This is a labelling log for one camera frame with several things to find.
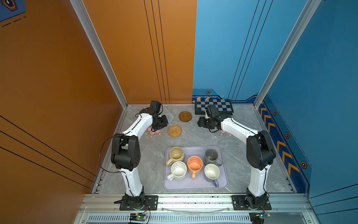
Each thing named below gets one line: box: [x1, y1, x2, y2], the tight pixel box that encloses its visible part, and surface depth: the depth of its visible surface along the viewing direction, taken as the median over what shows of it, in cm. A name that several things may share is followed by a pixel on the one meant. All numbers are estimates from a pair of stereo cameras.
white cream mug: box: [166, 161, 188, 182], surface depth 80 cm
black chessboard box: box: [194, 98, 234, 116], surface depth 118 cm
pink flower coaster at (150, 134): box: [144, 125, 164, 138], surface depth 104 cm
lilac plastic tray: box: [163, 145, 229, 191], surface depth 82 cm
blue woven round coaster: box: [165, 112, 174, 123], surface depth 114 cm
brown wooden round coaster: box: [178, 111, 193, 122], surface depth 114 cm
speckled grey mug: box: [203, 148, 223, 167], surface depth 82 cm
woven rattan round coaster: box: [167, 125, 183, 138], surface depth 105 cm
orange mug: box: [187, 155, 204, 180], surface depth 81 cm
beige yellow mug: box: [165, 146, 185, 167], surface depth 84 cm
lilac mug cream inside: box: [203, 163, 221, 188], surface depth 79 cm
